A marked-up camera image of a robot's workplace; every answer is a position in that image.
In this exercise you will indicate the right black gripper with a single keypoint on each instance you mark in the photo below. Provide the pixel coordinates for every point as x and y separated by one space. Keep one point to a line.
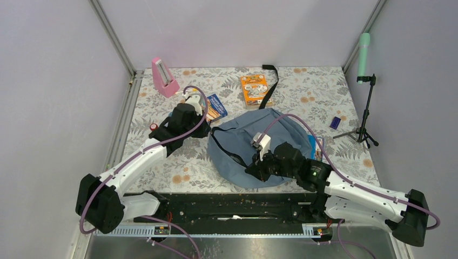
257 168

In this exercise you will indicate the blue treehouse book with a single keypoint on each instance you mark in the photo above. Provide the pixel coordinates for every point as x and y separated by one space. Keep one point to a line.
216 109

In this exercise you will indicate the red capped small bottle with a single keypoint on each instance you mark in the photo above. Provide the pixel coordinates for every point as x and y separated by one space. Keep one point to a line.
153 126

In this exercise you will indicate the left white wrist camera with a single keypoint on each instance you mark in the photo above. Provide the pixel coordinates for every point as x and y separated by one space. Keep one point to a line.
195 99

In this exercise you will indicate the orange picture book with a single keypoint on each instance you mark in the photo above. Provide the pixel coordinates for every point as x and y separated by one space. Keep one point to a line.
254 89

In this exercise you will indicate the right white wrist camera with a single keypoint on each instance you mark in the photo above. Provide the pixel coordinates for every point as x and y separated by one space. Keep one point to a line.
261 142

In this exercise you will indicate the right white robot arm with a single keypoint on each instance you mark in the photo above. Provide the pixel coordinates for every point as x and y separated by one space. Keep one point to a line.
404 215

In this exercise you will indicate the black microphone tripod stand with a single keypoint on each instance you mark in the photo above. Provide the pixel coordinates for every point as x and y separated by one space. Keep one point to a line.
360 134

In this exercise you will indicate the light blue thin book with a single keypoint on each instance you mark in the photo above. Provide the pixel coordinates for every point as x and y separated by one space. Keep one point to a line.
316 153

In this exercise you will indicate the floral table mat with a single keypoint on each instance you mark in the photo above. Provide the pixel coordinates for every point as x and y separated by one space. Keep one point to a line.
314 94

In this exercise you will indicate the small purple eraser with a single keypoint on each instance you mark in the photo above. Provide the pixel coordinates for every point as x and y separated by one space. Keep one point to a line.
335 123

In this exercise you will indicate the blue-grey student backpack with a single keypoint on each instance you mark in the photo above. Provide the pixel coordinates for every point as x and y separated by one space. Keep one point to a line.
231 151

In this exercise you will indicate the pink metronome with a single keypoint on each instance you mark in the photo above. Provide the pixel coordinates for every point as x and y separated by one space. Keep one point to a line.
163 80

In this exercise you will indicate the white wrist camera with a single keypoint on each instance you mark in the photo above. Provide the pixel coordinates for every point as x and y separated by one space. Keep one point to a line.
261 142
195 99

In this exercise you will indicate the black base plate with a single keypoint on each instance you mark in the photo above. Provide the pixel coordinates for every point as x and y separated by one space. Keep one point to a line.
189 208

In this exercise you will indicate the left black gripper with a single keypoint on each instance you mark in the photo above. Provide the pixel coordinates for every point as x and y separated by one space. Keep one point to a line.
205 128

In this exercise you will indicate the mint green microphone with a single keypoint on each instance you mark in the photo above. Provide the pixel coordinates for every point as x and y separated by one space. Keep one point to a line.
364 43

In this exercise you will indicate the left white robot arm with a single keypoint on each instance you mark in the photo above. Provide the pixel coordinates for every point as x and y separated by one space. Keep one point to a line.
102 204

